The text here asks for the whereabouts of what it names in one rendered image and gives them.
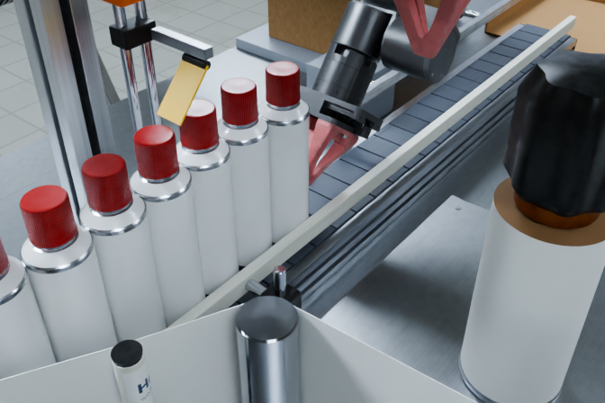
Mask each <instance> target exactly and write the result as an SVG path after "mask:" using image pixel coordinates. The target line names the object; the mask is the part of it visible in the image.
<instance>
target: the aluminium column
mask: <svg viewBox="0 0 605 403"><path fill-rule="evenodd" d="M14 7H15V11H16V14H17V18H18V21H19V24H20V28H21V32H22V36H23V41H24V45H25V48H26V52H27V56H28V59H29V63H30V66H31V70H32V76H33V80H34V84H35V86H36V90H37V94H38V97H39V101H40V105H41V110H42V114H43V118H44V121H45V125H46V129H47V132H48V135H49V139H50V145H51V149H52V152H53V156H54V159H55V163H56V167H57V170H58V174H59V180H60V183H61V187H62V188H63V189H65V190H66V191H67V192H68V197H69V200H70V203H71V207H72V211H73V214H74V218H75V222H76V224H77V225H80V226H81V224H80V221H79V212H80V211H81V209H82V208H83V206H84V205H85V204H86V203H87V197H86V189H85V186H84V181H83V177H82V174H81V167H82V165H83V164H84V162H85V161H86V160H87V159H88V158H90V157H93V156H96V155H99V154H105V153H110V154H116V155H117V152H116V147H115V143H114V138H113V130H112V124H111V120H110V115H109V111H108V106H107V101H106V96H105V91H104V83H103V79H102V74H101V68H100V64H99V59H98V55H97V50H96V45H95V36H94V32H93V27H92V23H91V18H90V13H89V8H88V3H87V0H14Z"/></svg>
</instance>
